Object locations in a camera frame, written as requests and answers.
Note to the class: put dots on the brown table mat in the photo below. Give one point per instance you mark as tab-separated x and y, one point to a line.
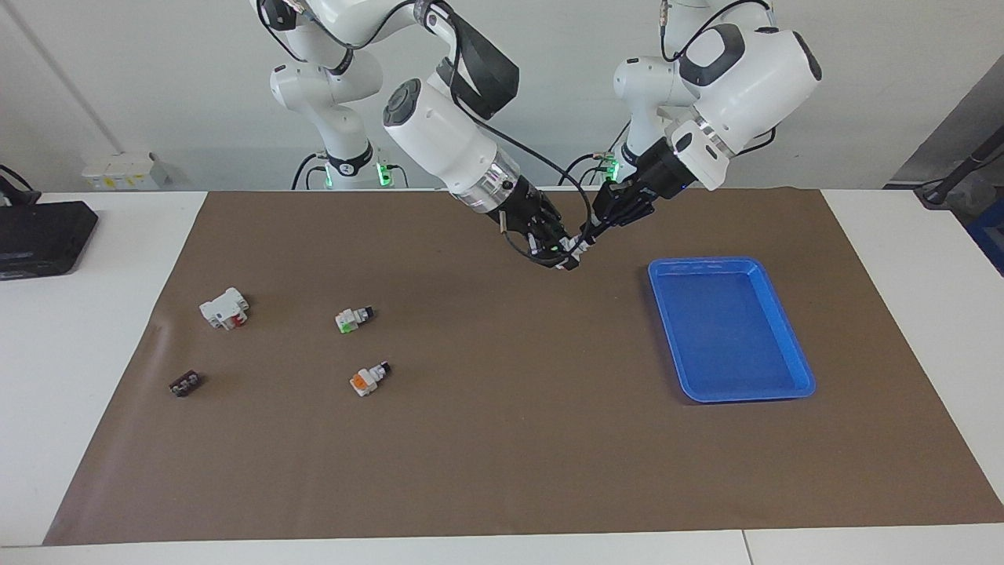
510	439

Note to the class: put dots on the blue plastic tray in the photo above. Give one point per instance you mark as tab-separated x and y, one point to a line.
729	329

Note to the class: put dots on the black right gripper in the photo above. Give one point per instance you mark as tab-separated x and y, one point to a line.
527	212

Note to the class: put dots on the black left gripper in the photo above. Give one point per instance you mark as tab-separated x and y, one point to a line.
655	176

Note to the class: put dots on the green selector switch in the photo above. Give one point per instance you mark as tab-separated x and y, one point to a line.
566	255
351	319

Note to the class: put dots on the black flat device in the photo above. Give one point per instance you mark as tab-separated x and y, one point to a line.
43	235

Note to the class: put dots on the white power strip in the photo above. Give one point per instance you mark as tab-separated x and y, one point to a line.
125	171

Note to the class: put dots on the orange selector switch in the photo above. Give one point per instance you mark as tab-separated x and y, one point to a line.
365	380

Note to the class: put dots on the black tripod stand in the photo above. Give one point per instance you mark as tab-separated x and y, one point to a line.
961	169

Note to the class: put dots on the small dark terminal block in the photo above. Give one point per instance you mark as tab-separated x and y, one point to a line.
185	384

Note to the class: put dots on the white red circuit breaker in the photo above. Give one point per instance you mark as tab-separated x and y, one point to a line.
223	309

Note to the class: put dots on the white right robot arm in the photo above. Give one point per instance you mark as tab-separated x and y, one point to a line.
439	125

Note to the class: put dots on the blue crate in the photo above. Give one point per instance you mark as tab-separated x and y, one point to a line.
990	245

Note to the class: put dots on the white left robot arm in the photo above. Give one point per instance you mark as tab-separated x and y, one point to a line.
737	78

